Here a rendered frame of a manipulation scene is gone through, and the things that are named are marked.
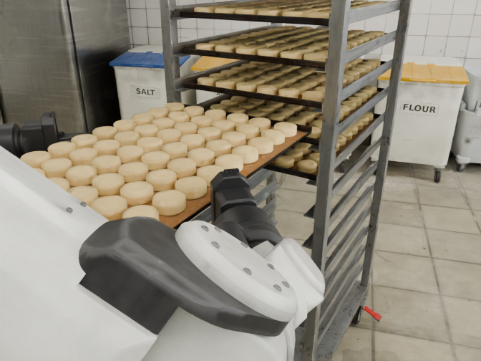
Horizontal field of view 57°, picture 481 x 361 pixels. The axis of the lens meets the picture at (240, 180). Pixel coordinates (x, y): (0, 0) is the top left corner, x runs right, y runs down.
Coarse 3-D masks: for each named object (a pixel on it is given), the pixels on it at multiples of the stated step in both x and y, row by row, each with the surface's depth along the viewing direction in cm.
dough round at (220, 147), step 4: (212, 140) 87; (216, 140) 87; (220, 140) 87; (224, 140) 87; (208, 144) 85; (212, 144) 85; (216, 144) 85; (220, 144) 85; (224, 144) 85; (228, 144) 85; (212, 148) 84; (216, 148) 84; (220, 148) 84; (224, 148) 84; (228, 148) 85; (216, 152) 84; (220, 152) 84; (224, 152) 84; (228, 152) 85; (216, 156) 85
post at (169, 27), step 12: (168, 0) 109; (168, 12) 110; (168, 24) 111; (168, 36) 113; (168, 48) 114; (168, 60) 116; (168, 72) 117; (168, 84) 119; (168, 96) 120; (180, 96) 121
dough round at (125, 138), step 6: (120, 132) 92; (126, 132) 92; (132, 132) 92; (120, 138) 88; (126, 138) 88; (132, 138) 89; (138, 138) 90; (120, 144) 89; (126, 144) 89; (132, 144) 89
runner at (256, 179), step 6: (258, 174) 174; (264, 174) 178; (270, 174) 178; (252, 180) 170; (258, 180) 172; (252, 186) 167; (210, 210) 148; (198, 216) 142; (204, 216) 145; (210, 216) 147
